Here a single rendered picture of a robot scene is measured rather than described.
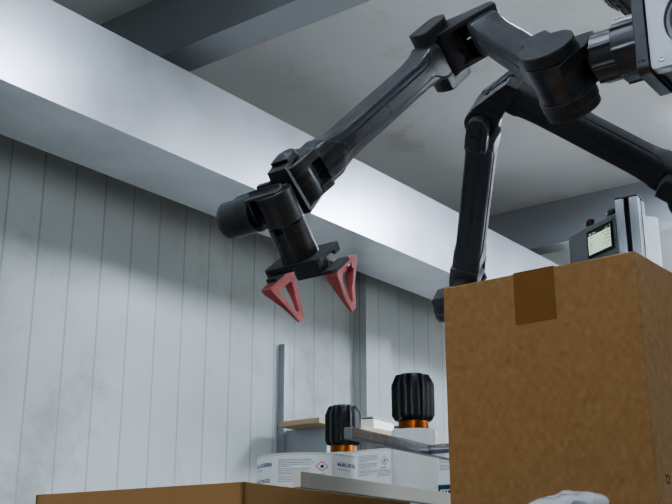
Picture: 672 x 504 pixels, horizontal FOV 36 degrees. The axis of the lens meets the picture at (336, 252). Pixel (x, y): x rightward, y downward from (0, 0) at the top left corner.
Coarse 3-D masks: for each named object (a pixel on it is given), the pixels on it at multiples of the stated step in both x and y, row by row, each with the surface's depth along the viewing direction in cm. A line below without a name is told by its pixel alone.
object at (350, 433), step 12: (348, 432) 124; (360, 432) 125; (372, 432) 127; (372, 444) 128; (384, 444) 129; (396, 444) 132; (408, 444) 134; (420, 444) 137; (432, 456) 141; (444, 456) 142
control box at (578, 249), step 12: (612, 216) 204; (648, 216) 205; (588, 228) 210; (648, 228) 204; (576, 240) 214; (648, 240) 203; (576, 252) 213; (612, 252) 202; (660, 252) 204; (660, 264) 203
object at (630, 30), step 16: (640, 0) 132; (624, 16) 136; (640, 16) 132; (608, 32) 136; (624, 32) 133; (640, 32) 131; (592, 48) 136; (608, 48) 135; (624, 48) 132; (640, 48) 131; (592, 64) 136; (608, 64) 135; (624, 64) 134; (640, 64) 130; (608, 80) 137; (640, 80) 136; (656, 80) 132
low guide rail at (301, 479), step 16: (304, 480) 126; (320, 480) 129; (336, 480) 132; (352, 480) 135; (368, 496) 139; (384, 496) 141; (400, 496) 145; (416, 496) 149; (432, 496) 153; (448, 496) 157
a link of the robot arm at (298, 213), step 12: (252, 192) 153; (264, 192) 151; (276, 192) 149; (288, 192) 150; (252, 204) 152; (264, 204) 149; (276, 204) 149; (288, 204) 149; (252, 216) 152; (264, 216) 150; (276, 216) 149; (288, 216) 149; (300, 216) 151; (276, 228) 150
